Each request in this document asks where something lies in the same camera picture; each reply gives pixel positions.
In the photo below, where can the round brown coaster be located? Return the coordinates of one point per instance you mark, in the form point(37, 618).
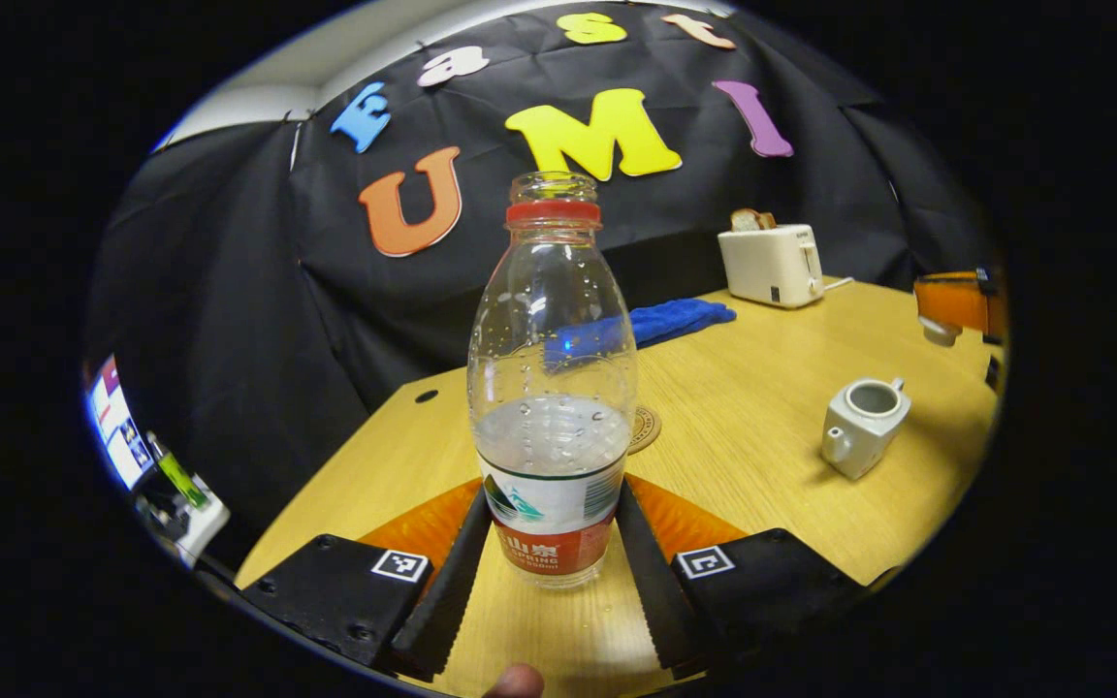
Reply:
point(648, 427)

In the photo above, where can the computer monitor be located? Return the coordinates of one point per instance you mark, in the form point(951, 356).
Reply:
point(117, 427)

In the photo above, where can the green bottle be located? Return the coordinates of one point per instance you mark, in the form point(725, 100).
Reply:
point(178, 473)

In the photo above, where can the white toaster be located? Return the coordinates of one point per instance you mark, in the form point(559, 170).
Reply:
point(767, 264)

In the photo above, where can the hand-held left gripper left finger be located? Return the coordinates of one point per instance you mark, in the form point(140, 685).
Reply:
point(452, 591)

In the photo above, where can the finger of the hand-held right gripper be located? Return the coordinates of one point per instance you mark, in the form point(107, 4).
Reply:
point(951, 301)

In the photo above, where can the white ceramic teacup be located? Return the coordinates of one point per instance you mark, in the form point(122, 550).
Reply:
point(859, 441)

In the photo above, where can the bread slice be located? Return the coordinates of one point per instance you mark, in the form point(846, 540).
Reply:
point(750, 220)

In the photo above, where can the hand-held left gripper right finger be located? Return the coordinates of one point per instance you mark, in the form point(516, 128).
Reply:
point(651, 582)

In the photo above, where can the white device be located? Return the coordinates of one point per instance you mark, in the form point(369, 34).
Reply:
point(205, 523)

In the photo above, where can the clear plastic water bottle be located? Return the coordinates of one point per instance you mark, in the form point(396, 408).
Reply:
point(551, 436)

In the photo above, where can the blue towel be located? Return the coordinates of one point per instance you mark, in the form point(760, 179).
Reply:
point(680, 320)

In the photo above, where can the white teacup lid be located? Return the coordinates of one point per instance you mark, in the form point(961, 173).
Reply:
point(940, 333)

